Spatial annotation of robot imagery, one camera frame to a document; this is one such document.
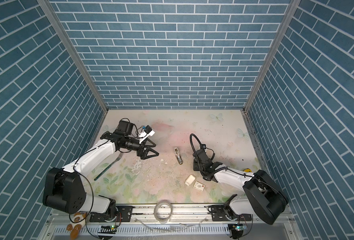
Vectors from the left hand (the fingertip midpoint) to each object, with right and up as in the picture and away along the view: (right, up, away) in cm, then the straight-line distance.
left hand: (155, 149), depth 78 cm
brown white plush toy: (-35, -32, -9) cm, 48 cm away
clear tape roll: (+5, -33, -8) cm, 34 cm away
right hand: (+23, -9, +12) cm, 27 cm away
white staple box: (+24, -22, +4) cm, 32 cm away
